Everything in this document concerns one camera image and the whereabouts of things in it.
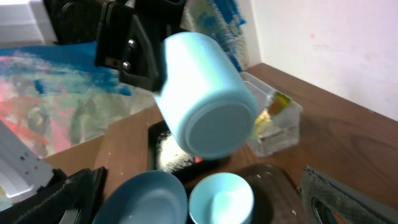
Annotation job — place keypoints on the black tray bin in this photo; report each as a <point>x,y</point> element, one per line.
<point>187,174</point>

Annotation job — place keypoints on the orange carrot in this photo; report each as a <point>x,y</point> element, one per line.
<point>198,160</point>

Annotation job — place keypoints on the brown serving tray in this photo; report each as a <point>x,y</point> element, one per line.
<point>275,200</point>

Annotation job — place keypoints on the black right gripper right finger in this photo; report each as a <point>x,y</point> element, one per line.
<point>324,198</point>

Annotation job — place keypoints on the clear plastic bin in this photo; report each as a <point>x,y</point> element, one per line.
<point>284,130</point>

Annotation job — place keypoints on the colourful painted floor mat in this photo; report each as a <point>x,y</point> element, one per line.
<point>53,98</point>

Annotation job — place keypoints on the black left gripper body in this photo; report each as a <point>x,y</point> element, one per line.
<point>129,39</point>

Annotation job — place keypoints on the yellow foil snack wrapper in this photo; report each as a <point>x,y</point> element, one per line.
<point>279,102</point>

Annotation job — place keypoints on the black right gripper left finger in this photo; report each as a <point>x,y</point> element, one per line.
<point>73,199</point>

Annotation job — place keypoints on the light blue bowl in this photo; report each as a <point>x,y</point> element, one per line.
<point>221,198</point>

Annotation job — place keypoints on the white rice pile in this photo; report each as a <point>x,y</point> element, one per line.
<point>169,156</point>

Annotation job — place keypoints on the dark blue plate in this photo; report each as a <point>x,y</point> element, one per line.
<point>151,197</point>

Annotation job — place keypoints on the light blue cup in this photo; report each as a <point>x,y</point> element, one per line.
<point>204,101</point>

